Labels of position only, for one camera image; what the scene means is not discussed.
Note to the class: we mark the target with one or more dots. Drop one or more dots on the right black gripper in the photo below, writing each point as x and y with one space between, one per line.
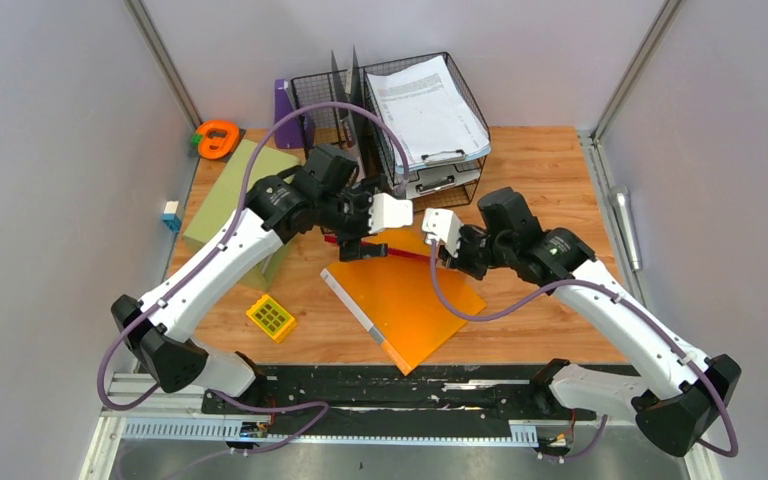
460 262

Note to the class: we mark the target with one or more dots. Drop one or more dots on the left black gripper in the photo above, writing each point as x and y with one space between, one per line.
349 242

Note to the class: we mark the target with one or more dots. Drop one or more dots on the red folder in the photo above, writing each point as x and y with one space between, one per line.
330 238

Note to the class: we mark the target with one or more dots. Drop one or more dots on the white clipboard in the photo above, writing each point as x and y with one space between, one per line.
427 181

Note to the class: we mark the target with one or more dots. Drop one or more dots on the black clip file folder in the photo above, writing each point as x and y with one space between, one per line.
347 89

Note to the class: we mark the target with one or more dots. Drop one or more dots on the green drawer cabinet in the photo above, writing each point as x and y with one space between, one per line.
222 199

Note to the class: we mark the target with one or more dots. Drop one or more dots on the black wire mesh basket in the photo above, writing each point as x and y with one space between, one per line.
320 127

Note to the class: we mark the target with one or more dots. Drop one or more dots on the papers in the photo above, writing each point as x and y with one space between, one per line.
423 107

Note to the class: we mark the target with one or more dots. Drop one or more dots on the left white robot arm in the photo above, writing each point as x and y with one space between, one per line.
158 327

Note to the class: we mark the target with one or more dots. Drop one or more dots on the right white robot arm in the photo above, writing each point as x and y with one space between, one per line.
679 395

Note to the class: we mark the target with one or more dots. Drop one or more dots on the orange folder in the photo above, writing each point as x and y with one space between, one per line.
395 301

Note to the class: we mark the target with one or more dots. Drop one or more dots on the yellow grid box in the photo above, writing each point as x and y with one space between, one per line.
272 318

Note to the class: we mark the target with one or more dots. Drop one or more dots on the orange tape roll holder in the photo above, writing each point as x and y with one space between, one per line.
215 139

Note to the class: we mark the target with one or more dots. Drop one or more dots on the blue white toy brick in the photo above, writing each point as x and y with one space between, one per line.
172 216

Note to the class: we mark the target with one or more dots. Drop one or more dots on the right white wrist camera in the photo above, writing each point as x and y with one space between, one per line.
443 227

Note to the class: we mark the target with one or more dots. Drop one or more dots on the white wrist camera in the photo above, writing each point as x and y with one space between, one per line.
443 227
387 212

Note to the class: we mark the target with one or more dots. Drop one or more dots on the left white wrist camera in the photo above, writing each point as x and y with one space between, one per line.
387 212

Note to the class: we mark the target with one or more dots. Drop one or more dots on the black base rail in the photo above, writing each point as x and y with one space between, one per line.
473 401

